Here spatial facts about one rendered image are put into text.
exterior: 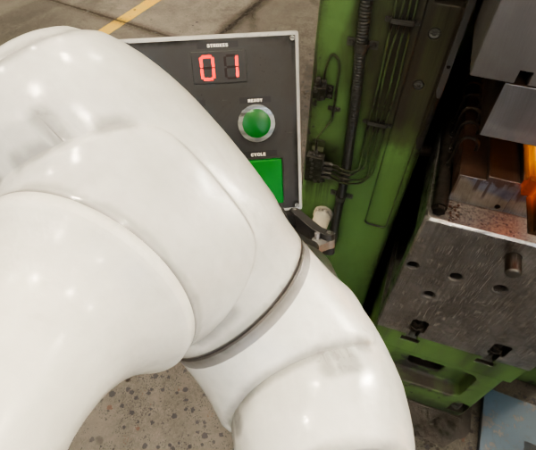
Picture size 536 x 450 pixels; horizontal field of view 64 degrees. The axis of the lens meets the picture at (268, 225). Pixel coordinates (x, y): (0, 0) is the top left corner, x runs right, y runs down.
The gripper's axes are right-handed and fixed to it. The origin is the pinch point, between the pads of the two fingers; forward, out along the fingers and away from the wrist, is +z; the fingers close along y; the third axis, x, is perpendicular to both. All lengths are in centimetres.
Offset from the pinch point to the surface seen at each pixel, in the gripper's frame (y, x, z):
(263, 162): 0.7, 3.2, 12.5
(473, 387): 59, -72, 37
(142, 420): -41, -91, 56
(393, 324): 33, -47, 35
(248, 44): -0.5, 20.9, 13.2
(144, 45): -15.5, 21.4, 13.2
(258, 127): 0.2, 8.9, 12.8
